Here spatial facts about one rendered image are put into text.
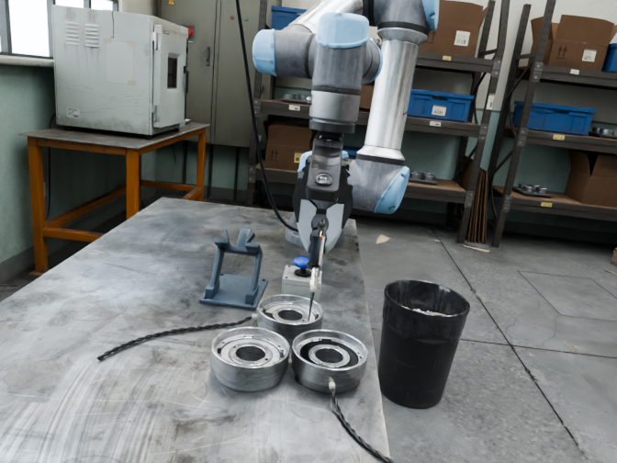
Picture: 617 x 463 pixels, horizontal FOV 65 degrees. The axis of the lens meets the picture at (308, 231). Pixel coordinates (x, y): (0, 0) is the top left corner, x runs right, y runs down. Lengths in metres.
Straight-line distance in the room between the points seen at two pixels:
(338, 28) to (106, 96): 2.32
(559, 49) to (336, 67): 3.80
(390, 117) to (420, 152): 3.61
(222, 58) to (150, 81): 1.72
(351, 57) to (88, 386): 0.56
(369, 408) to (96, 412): 0.33
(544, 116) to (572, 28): 0.66
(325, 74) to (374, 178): 0.44
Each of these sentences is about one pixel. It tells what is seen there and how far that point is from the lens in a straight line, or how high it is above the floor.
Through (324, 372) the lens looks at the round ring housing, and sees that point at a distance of 0.65.
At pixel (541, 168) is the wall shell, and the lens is 5.08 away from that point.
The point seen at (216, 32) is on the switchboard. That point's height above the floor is 1.50.
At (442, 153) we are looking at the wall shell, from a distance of 4.79.
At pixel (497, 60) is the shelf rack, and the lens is 4.23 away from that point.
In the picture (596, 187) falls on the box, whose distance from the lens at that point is 4.75.
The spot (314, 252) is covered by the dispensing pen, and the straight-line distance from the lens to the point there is 0.77.
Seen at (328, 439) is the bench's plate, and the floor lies 0.80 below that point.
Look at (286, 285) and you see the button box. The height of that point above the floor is 0.83.
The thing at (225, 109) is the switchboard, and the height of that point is 0.87.
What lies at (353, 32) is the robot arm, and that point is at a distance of 0.75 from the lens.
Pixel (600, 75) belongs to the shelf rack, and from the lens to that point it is 4.53.
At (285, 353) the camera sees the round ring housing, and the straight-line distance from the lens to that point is 0.69.
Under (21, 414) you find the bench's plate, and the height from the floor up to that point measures 0.80.
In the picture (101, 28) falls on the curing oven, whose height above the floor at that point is 1.34.
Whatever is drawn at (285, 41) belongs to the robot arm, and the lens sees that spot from 0.88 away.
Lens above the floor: 1.19
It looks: 17 degrees down
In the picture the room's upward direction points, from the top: 6 degrees clockwise
